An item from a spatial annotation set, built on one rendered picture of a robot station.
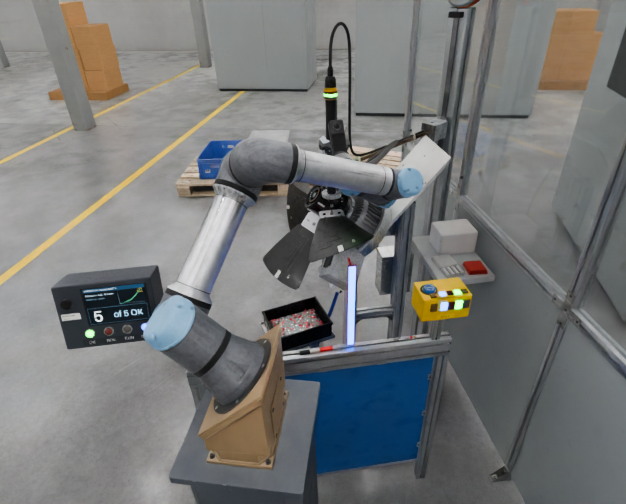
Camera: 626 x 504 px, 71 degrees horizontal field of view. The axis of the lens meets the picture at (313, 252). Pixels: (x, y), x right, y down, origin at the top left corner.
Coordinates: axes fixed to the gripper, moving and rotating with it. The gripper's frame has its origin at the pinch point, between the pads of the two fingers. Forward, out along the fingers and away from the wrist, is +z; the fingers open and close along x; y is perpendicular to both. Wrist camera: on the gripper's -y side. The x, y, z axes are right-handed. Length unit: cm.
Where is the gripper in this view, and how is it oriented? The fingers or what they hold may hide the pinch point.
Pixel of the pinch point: (330, 136)
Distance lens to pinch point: 152.8
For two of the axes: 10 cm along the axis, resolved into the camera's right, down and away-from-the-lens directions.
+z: -1.4, -5.4, 8.3
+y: 0.4, 8.3, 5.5
